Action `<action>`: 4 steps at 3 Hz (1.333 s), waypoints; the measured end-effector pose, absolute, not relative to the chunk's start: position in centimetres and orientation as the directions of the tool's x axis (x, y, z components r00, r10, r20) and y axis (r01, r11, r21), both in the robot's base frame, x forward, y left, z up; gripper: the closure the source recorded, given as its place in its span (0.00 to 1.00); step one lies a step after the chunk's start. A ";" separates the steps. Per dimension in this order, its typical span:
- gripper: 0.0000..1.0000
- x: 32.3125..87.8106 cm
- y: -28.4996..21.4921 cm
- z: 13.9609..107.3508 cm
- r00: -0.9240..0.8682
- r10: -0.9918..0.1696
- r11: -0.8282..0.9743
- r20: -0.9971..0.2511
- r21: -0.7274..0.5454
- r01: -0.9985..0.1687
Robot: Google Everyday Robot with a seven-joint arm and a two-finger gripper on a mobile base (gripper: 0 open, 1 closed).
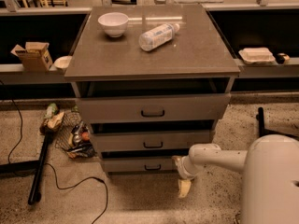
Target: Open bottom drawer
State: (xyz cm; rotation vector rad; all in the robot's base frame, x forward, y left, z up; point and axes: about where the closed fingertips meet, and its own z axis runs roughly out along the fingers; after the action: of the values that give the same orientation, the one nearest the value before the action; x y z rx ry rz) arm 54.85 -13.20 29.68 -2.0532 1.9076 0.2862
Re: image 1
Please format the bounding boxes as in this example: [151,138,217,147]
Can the wire basket with utensils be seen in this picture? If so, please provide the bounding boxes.
[54,111,95,159]

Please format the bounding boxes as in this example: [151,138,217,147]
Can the grey drawer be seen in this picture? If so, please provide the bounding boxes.
[76,94,231,123]
[100,156,177,173]
[91,130,215,152]

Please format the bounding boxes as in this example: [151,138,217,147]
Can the small dark round object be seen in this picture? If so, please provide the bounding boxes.
[276,53,290,64]

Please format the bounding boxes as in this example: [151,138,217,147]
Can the black table leg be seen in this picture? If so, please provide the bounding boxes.
[28,133,53,205]
[256,107,265,137]

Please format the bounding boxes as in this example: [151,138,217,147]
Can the black power cable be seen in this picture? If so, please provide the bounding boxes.
[0,78,109,224]

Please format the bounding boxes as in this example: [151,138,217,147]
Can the clear plastic water bottle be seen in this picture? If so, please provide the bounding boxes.
[139,23,180,51]

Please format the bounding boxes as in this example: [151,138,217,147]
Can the grey middle drawer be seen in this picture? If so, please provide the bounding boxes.
[91,130,215,152]

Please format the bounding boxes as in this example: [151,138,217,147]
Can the white foam takeout container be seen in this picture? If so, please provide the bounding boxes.
[238,48,275,63]

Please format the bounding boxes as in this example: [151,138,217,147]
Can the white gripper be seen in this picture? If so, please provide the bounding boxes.
[172,155,197,199]

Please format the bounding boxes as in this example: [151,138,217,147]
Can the grey drawer cabinet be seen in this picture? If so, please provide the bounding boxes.
[64,5,241,178]

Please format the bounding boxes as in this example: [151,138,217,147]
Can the small white dish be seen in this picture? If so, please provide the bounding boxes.
[54,56,72,70]

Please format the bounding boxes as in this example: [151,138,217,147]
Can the grey top drawer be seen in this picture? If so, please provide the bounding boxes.
[76,94,231,123]

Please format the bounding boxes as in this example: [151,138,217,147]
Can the crumpled snack bag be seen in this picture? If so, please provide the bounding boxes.
[39,103,64,134]

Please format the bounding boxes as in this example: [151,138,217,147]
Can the white ceramic bowl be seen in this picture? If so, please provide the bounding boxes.
[98,12,129,37]

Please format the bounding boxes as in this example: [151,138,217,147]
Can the black left table leg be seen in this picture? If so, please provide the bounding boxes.
[28,133,53,205]

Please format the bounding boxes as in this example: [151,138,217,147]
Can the grey bottom drawer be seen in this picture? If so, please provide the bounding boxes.
[100,156,177,173]

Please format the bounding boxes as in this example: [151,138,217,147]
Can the black right table leg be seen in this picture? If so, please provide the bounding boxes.
[256,107,265,137]

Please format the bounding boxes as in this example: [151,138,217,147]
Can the open cardboard box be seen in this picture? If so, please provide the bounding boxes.
[11,42,53,72]

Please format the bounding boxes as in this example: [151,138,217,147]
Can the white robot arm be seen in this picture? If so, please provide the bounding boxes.
[173,134,299,224]

